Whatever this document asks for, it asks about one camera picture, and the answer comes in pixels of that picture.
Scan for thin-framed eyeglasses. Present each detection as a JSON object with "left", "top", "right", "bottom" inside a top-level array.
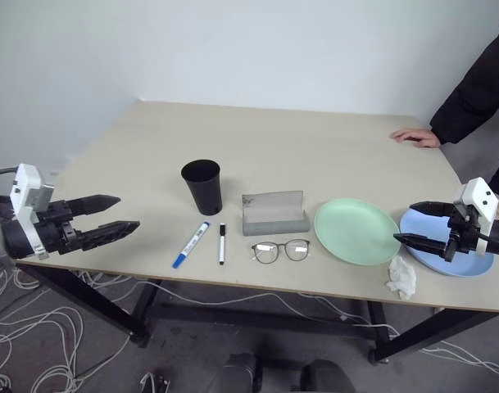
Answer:
[{"left": 250, "top": 239, "right": 313, "bottom": 267}]

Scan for black metal table frame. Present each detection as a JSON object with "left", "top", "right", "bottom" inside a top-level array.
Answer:
[{"left": 15, "top": 261, "right": 499, "bottom": 364}]

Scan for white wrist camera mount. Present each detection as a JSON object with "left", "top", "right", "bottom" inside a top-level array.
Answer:
[
  {"left": 9, "top": 163, "right": 56, "bottom": 261},
  {"left": 453, "top": 177, "right": 499, "bottom": 255}
]

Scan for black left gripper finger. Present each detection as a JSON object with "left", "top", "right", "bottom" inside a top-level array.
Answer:
[
  {"left": 68, "top": 195, "right": 122, "bottom": 218},
  {"left": 79, "top": 220, "right": 141, "bottom": 252}
]

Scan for grey glasses case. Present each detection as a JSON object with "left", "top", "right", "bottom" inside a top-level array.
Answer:
[{"left": 241, "top": 189, "right": 311, "bottom": 237}]

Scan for green plate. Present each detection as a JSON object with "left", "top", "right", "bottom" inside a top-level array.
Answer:
[{"left": 313, "top": 197, "right": 401, "bottom": 268}]

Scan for blue whiteboard marker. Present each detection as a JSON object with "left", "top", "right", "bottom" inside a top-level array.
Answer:
[{"left": 171, "top": 221, "right": 211, "bottom": 270}]

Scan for white tissue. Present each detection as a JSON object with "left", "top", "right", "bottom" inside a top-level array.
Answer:
[{"left": 387, "top": 255, "right": 419, "bottom": 301}]

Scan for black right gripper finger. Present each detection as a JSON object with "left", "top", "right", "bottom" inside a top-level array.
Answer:
[
  {"left": 392, "top": 233, "right": 450, "bottom": 259},
  {"left": 409, "top": 201, "right": 456, "bottom": 219}
]

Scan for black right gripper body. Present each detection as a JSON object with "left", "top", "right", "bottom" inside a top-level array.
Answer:
[{"left": 444, "top": 203, "right": 483, "bottom": 263}]

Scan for black whiteboard marker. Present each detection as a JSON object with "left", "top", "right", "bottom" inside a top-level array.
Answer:
[{"left": 217, "top": 223, "right": 228, "bottom": 267}]

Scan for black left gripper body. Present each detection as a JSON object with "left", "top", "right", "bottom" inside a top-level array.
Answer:
[{"left": 35, "top": 199, "right": 87, "bottom": 256}]

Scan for person's black-sleeved arm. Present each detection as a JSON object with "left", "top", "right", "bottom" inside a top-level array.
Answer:
[{"left": 429, "top": 15, "right": 499, "bottom": 145}]

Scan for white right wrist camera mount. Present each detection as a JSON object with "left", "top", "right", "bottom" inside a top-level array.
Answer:
[{"left": 453, "top": 177, "right": 499, "bottom": 255}]

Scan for white floor cable tangle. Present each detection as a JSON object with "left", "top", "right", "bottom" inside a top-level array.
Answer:
[{"left": 0, "top": 264, "right": 131, "bottom": 393}]

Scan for small black floor object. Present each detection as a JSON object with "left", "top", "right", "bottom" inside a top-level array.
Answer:
[{"left": 139, "top": 369, "right": 173, "bottom": 393}]

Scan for person's bare hand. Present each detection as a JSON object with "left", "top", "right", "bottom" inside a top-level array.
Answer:
[{"left": 389, "top": 128, "right": 441, "bottom": 149}]

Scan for blue plate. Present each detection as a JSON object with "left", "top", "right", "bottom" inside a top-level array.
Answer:
[{"left": 398, "top": 208, "right": 496, "bottom": 279}]

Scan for black plastic cup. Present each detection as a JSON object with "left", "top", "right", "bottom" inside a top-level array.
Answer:
[{"left": 180, "top": 159, "right": 224, "bottom": 216}]

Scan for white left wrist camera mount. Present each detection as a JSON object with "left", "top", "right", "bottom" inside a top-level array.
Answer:
[{"left": 9, "top": 163, "right": 56, "bottom": 261}]

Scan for white cable under table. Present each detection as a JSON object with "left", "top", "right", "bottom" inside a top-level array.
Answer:
[{"left": 76, "top": 269, "right": 401, "bottom": 341}]

